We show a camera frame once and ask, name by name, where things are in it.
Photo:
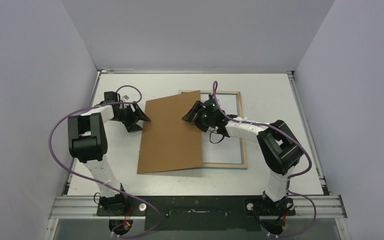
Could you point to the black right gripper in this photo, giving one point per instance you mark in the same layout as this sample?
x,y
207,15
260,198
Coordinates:
x,y
198,115

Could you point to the aluminium front rail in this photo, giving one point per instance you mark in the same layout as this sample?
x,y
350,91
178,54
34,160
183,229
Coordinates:
x,y
84,207

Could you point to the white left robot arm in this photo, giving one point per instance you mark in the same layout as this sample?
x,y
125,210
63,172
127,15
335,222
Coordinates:
x,y
87,142

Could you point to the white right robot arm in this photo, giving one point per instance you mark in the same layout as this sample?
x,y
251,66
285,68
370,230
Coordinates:
x,y
280,148

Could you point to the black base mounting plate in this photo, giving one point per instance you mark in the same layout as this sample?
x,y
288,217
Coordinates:
x,y
197,213

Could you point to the hot air balloon photo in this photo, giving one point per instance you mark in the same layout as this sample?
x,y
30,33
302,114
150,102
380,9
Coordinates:
x,y
218,150

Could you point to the brown cardboard backing board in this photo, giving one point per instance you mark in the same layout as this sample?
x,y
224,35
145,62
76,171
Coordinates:
x,y
167,142

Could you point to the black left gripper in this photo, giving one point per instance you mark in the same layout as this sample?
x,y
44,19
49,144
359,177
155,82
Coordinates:
x,y
138,114

